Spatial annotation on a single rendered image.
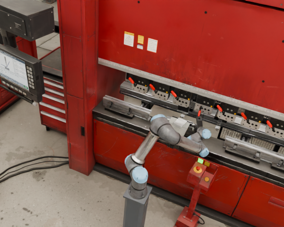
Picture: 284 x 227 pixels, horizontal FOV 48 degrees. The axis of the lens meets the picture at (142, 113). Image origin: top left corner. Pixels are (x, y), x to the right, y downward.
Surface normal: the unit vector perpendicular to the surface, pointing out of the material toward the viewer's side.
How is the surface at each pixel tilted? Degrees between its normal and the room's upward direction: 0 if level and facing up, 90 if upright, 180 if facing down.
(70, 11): 90
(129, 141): 90
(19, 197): 0
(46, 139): 0
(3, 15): 90
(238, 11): 90
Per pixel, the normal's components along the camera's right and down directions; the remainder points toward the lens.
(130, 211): -0.38, 0.54
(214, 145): 0.09, -0.78
